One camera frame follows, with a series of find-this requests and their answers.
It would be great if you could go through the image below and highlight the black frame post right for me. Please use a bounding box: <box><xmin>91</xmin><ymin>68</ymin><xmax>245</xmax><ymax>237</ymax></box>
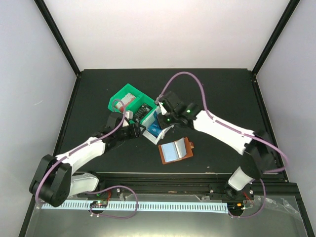
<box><xmin>252</xmin><ymin>0</ymin><xmax>300</xmax><ymax>76</ymax></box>

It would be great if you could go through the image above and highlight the black frame post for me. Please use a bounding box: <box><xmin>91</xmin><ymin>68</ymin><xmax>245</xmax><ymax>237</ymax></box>
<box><xmin>252</xmin><ymin>0</ymin><xmax>300</xmax><ymax>76</ymax></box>
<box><xmin>34</xmin><ymin>0</ymin><xmax>81</xmax><ymax>77</ymax></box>

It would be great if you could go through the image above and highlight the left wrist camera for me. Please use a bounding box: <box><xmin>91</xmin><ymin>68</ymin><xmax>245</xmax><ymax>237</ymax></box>
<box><xmin>122</xmin><ymin>110</ymin><xmax>133</xmax><ymax>127</ymax></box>

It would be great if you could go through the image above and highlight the green double storage bin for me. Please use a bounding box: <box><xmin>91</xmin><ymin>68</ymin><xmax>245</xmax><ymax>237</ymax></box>
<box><xmin>108</xmin><ymin>83</ymin><xmax>157</xmax><ymax>115</ymax></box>

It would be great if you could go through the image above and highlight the red white cards stack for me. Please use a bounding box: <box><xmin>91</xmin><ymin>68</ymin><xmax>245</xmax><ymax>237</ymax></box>
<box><xmin>115</xmin><ymin>92</ymin><xmax>136</xmax><ymax>112</ymax></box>

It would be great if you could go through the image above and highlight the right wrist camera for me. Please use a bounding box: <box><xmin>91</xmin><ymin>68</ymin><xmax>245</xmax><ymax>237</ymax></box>
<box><xmin>158</xmin><ymin>102</ymin><xmax>167</xmax><ymax>115</ymax></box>

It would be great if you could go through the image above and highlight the white slotted cable duct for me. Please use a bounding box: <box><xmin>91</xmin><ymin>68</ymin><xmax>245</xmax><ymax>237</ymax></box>
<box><xmin>41</xmin><ymin>200</ymin><xmax>228</xmax><ymax>214</ymax></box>

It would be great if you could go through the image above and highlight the white storage bin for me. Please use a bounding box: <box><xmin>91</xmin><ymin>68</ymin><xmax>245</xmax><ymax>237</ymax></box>
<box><xmin>141</xmin><ymin>106</ymin><xmax>173</xmax><ymax>145</ymax></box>

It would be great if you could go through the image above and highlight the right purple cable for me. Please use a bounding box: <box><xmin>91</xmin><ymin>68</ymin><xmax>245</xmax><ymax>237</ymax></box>
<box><xmin>155</xmin><ymin>71</ymin><xmax>289</xmax><ymax>219</ymax></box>

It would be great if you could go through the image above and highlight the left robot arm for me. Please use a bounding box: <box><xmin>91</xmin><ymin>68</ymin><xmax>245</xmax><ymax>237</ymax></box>
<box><xmin>29</xmin><ymin>112</ymin><xmax>146</xmax><ymax>207</ymax></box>

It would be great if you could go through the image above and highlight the black frame post left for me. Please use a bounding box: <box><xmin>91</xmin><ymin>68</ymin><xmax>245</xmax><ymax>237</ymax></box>
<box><xmin>34</xmin><ymin>0</ymin><xmax>81</xmax><ymax>77</ymax></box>

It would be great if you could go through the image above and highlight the blue cards stack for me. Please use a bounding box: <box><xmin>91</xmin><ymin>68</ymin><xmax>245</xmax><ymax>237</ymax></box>
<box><xmin>147</xmin><ymin>112</ymin><xmax>162</xmax><ymax>138</ymax></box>

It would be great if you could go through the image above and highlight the purple cable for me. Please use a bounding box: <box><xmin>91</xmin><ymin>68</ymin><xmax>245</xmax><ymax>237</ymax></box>
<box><xmin>155</xmin><ymin>71</ymin><xmax>289</xmax><ymax>219</ymax></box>
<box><xmin>34</xmin><ymin>98</ymin><xmax>139</xmax><ymax>219</ymax></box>

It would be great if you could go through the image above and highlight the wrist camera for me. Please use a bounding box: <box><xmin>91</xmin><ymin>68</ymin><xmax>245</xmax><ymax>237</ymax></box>
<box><xmin>122</xmin><ymin>110</ymin><xmax>133</xmax><ymax>127</ymax></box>
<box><xmin>158</xmin><ymin>102</ymin><xmax>167</xmax><ymax>115</ymax></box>

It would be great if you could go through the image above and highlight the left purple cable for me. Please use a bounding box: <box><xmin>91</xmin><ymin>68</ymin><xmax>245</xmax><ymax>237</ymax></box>
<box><xmin>34</xmin><ymin>98</ymin><xmax>139</xmax><ymax>219</ymax></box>

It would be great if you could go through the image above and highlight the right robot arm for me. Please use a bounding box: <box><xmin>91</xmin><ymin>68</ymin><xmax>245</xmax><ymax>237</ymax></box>
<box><xmin>156</xmin><ymin>92</ymin><xmax>274</xmax><ymax>200</ymax></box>

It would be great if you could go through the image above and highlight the brown leather card holder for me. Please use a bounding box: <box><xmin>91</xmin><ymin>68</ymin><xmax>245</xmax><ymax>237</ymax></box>
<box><xmin>158</xmin><ymin>137</ymin><xmax>194</xmax><ymax>164</ymax></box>

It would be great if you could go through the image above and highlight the black cards stack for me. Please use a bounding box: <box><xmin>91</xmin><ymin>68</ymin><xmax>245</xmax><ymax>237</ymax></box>
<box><xmin>133</xmin><ymin>103</ymin><xmax>153</xmax><ymax>123</ymax></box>

